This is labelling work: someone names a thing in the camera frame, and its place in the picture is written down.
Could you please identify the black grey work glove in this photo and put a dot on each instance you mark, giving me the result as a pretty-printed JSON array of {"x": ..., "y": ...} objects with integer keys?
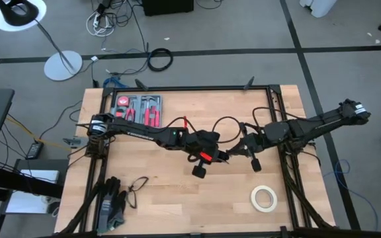
[
  {"x": 106, "y": 205},
  {"x": 121, "y": 208}
]

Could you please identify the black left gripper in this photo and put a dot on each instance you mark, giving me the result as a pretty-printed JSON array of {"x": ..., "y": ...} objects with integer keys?
[{"x": 207, "y": 148}]

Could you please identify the grey tool tray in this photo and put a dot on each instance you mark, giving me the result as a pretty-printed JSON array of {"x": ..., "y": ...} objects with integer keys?
[{"x": 137, "y": 99}]

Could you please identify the silver mounting plate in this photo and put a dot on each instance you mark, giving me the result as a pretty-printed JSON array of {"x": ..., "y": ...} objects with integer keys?
[{"x": 73, "y": 142}]

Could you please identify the black angled bracket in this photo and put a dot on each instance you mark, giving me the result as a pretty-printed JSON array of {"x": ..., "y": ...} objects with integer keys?
[
  {"x": 141, "y": 85},
  {"x": 249, "y": 83}
]

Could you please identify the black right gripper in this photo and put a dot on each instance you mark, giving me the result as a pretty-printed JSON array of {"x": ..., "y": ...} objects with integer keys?
[{"x": 253, "y": 143}]

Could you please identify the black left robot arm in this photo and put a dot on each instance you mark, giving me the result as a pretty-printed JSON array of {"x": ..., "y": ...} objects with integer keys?
[{"x": 137, "y": 130}]

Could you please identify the small hammer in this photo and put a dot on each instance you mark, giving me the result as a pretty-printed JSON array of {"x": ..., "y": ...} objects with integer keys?
[{"x": 150, "y": 99}]

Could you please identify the black floor box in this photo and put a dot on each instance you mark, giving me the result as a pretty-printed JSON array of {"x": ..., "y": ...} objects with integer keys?
[{"x": 167, "y": 6}]

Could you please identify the white tape roll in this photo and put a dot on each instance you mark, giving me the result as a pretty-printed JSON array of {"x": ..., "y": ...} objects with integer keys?
[{"x": 252, "y": 198}]

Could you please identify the safety glasses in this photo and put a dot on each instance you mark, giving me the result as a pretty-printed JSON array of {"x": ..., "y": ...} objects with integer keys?
[{"x": 130, "y": 189}]

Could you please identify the black aluminium table frame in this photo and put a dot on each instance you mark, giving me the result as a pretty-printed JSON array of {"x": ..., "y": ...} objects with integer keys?
[{"x": 190, "y": 88}]

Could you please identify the black power adapter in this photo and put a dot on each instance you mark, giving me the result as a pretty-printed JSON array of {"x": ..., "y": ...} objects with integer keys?
[{"x": 34, "y": 150}]

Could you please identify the red tag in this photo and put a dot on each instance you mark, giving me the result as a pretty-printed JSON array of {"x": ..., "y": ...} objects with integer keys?
[{"x": 206, "y": 156}]

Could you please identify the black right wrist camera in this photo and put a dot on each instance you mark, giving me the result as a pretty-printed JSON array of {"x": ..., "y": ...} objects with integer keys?
[{"x": 256, "y": 165}]

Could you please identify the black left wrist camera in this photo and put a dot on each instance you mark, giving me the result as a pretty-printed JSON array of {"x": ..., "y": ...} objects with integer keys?
[{"x": 199, "y": 172}]

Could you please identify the red tape measure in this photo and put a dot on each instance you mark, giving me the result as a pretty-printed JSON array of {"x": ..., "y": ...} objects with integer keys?
[{"x": 122, "y": 101}]

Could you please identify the white floor object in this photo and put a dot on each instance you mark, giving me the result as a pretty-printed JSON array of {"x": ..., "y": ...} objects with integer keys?
[{"x": 317, "y": 6}]

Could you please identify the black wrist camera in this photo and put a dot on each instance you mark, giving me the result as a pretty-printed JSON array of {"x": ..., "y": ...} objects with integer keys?
[
  {"x": 256, "y": 165},
  {"x": 199, "y": 172}
]

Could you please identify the grey white computer case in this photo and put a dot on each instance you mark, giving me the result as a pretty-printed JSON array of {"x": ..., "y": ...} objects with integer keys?
[{"x": 38, "y": 175}]

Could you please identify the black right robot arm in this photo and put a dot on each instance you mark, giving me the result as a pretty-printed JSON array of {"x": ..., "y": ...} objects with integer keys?
[{"x": 309, "y": 127}]

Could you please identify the white power strip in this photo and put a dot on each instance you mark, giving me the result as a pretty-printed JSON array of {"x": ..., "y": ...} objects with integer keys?
[{"x": 96, "y": 23}]

